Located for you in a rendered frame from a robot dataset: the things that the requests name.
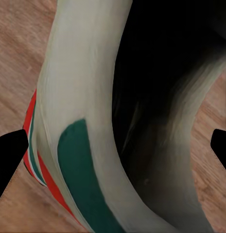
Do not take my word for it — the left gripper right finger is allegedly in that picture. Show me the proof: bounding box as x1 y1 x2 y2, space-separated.
210 129 226 169

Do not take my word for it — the gym shoe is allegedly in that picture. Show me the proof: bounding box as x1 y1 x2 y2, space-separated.
22 0 226 233

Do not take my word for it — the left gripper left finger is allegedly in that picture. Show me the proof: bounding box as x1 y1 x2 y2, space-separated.
0 129 29 197

